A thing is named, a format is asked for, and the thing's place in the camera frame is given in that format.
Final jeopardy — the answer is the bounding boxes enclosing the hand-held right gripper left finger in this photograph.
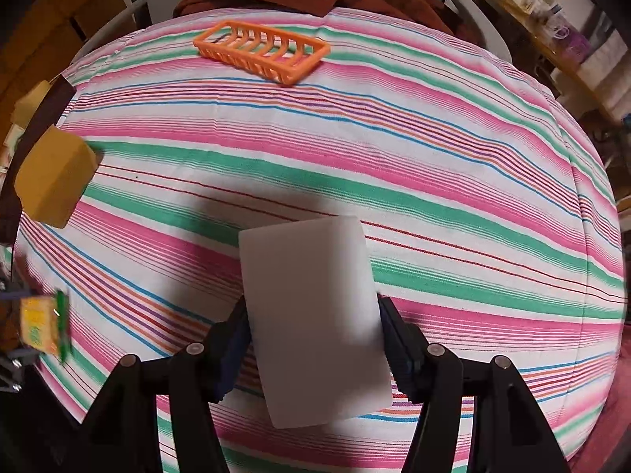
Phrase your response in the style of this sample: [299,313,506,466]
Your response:
[79,294,253,473]

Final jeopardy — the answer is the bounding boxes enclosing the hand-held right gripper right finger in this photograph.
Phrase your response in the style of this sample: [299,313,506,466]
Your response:
[376,294,570,473]

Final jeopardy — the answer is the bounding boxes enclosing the small cream green box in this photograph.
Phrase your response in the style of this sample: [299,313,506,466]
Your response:
[19,290,72,363]

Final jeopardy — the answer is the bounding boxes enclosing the white foam block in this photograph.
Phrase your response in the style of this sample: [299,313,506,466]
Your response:
[238,214,395,429]

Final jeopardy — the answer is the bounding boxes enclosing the yellow sponge block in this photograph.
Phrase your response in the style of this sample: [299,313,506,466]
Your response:
[14,125,104,230]
[11,80,55,126]

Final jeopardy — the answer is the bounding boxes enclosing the gold metal tin container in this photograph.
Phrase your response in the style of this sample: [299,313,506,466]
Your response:
[0,76,75,247]

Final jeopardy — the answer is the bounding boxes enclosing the orange plastic basket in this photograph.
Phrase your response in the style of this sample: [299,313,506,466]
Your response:
[193,20,331,87]

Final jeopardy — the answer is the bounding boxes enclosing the wooden wardrobe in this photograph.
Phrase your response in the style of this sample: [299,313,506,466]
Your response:
[0,0,144,124]

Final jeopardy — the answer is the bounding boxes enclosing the white quilted curtain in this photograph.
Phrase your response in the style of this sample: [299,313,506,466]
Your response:
[577,10,631,114]

